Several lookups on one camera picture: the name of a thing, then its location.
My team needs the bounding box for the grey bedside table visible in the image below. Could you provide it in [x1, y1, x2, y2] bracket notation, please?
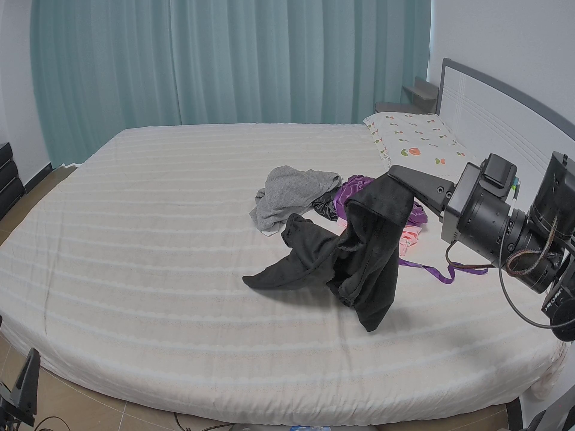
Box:
[374, 78, 440, 116]

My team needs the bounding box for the white printed pillow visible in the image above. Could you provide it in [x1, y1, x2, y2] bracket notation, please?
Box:
[363, 112, 481, 172]

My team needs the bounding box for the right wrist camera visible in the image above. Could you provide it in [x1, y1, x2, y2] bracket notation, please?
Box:
[480, 153, 522, 203]

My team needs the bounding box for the bed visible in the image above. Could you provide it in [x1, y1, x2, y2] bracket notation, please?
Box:
[0, 58, 575, 426]

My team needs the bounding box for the blue-green curtain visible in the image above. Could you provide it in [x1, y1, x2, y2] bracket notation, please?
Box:
[172, 0, 434, 127]
[29, 0, 176, 167]

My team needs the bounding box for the black shiny garment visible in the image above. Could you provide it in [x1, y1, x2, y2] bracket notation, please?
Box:
[313, 191, 342, 221]

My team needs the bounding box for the black T-shirt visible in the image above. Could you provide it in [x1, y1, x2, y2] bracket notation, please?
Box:
[243, 173, 416, 332]

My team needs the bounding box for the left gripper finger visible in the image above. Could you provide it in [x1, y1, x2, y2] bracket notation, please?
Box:
[11, 347, 42, 427]

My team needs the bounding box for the grey garment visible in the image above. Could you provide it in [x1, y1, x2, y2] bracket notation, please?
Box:
[249, 166, 343, 236]

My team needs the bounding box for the purple garment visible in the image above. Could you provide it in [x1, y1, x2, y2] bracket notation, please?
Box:
[332, 174, 489, 285]

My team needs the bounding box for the black chest of drawers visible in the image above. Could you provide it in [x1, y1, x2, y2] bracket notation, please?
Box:
[0, 142, 25, 221]

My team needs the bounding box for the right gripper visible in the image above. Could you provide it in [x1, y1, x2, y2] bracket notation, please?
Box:
[387, 162, 517, 265]

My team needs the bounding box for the pink garment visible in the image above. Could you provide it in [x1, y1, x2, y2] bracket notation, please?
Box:
[397, 224, 425, 257]

